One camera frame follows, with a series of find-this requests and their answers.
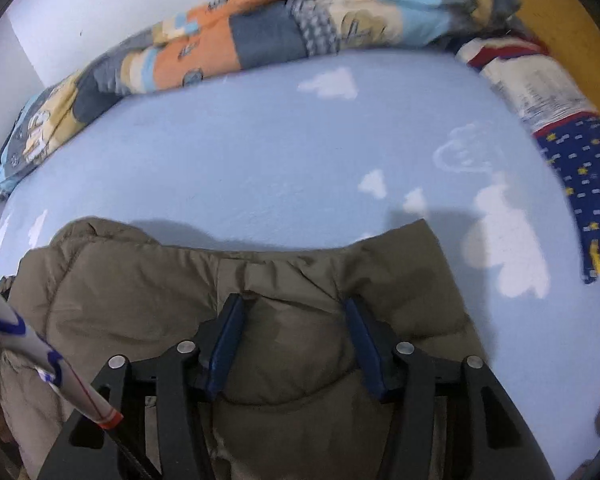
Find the light blue cloud bedsheet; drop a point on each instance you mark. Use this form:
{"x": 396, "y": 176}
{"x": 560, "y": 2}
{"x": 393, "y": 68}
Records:
{"x": 323, "y": 153}

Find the patchwork cartoon blanket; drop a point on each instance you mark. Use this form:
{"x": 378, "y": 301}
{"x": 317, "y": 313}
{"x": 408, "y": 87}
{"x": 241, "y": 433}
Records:
{"x": 220, "y": 37}

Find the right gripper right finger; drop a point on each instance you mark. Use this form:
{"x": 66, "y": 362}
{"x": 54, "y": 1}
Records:
{"x": 450, "y": 418}

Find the navy star pillow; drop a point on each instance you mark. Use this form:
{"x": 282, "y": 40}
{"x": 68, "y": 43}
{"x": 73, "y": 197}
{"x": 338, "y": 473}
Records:
{"x": 561, "y": 119}

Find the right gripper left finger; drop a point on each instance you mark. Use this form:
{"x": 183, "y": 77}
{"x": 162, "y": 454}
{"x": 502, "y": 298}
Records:
{"x": 161, "y": 434}

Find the wooden headboard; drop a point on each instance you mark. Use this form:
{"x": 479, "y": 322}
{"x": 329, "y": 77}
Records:
{"x": 572, "y": 36}

